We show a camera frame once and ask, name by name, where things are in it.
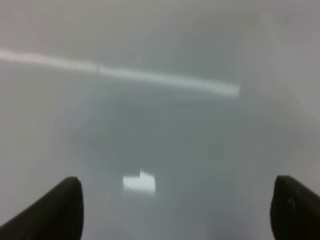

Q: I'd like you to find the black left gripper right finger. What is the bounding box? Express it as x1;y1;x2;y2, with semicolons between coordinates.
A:
270;175;320;240

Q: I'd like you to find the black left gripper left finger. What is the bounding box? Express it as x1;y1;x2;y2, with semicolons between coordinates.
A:
0;176;84;240

